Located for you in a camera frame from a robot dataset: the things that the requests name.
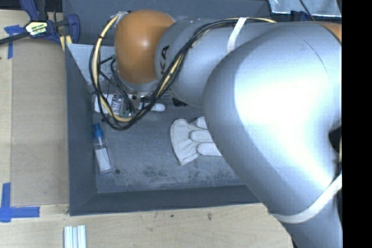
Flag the grey metal bin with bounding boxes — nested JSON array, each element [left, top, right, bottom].
[[60, 0, 273, 217]]

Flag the brown cardboard board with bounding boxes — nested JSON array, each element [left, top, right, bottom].
[[10, 10, 70, 207]]

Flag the clear spray bottle blue cap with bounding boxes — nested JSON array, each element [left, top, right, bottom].
[[92, 123, 114, 175]]

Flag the black cylinder on white bracket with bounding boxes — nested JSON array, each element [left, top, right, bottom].
[[138, 96, 187, 113]]

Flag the white work glove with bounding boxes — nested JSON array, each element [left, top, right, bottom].
[[169, 116, 223, 167]]

